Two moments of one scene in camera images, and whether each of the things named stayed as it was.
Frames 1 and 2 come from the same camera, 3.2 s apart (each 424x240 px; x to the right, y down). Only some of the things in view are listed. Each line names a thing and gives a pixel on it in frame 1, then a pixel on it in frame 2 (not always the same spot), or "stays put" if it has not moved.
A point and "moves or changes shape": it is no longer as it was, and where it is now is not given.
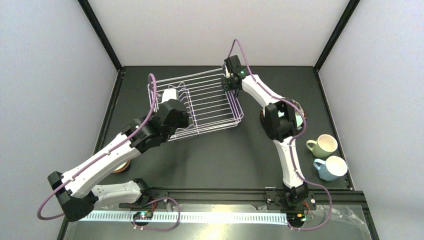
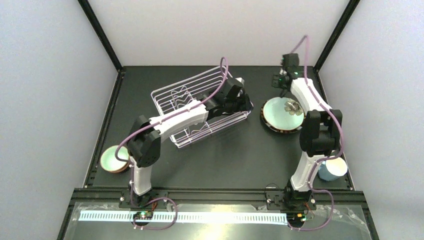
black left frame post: [90, 14] stays put
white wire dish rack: [208, 104] moves or changes shape
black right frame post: [336, 34] stays put
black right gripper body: [230, 82] to [278, 81]
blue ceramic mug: [331, 169] stays put
